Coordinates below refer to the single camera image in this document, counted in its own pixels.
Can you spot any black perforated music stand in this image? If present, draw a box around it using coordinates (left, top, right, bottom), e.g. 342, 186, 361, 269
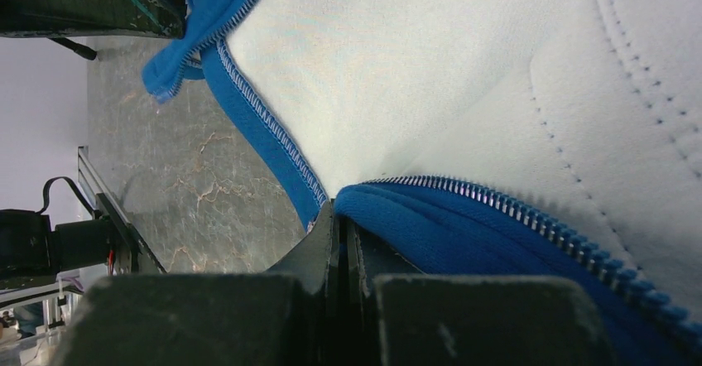
50, 37, 98, 60

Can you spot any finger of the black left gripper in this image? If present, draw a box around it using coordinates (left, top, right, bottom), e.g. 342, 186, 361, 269
1, 0, 186, 39

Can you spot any aluminium frame rail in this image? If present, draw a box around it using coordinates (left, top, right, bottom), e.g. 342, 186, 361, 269
76, 145, 132, 274

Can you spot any blue zip-up jacket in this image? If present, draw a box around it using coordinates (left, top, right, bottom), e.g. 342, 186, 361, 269
142, 0, 701, 365

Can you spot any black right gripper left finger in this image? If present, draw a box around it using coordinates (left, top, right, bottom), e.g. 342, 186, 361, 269
51, 202, 340, 365

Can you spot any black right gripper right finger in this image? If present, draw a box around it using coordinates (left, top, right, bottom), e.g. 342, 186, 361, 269
346, 222, 618, 365

